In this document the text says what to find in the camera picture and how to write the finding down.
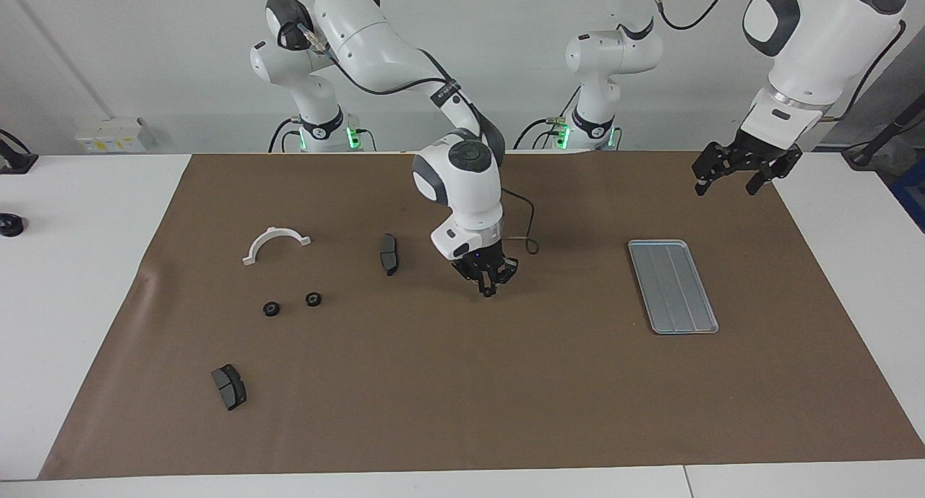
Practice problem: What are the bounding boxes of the black stand pole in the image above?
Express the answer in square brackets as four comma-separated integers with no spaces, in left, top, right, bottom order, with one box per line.
[842,93,925,170]

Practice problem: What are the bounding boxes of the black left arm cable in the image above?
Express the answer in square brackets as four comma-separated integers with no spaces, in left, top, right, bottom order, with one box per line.
[647,0,908,123]

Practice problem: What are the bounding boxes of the black base cable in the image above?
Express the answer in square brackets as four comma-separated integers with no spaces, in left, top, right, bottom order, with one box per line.
[269,116,301,153]
[515,86,579,150]

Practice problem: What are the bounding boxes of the blue crate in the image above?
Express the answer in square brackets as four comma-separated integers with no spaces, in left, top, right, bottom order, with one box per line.
[890,158,925,233]

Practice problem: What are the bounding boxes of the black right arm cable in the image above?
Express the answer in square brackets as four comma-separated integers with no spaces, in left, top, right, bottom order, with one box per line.
[293,21,541,257]

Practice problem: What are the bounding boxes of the white semicircular bracket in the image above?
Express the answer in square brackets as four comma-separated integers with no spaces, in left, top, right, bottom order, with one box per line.
[241,226,312,267]

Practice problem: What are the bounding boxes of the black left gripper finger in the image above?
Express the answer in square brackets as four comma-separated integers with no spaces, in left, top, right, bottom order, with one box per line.
[746,158,796,197]
[692,145,731,197]

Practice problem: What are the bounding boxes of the white wall socket box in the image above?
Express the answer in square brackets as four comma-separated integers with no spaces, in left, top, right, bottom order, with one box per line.
[75,117,156,154]

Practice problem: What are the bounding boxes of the black table clamp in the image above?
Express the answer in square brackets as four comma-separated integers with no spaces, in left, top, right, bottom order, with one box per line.
[0,128,38,175]

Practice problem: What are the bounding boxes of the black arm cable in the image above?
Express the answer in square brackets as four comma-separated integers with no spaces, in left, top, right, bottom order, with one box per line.
[647,0,908,123]
[293,21,541,257]

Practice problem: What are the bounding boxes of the short dark brake pad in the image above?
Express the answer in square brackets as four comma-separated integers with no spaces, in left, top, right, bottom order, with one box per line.
[211,364,248,412]

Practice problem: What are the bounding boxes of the silver metal tray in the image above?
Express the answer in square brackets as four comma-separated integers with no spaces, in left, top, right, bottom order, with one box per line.
[627,239,720,335]

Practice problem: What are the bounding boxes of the brown table mat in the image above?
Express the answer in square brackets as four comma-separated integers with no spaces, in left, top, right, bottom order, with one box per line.
[38,151,925,481]

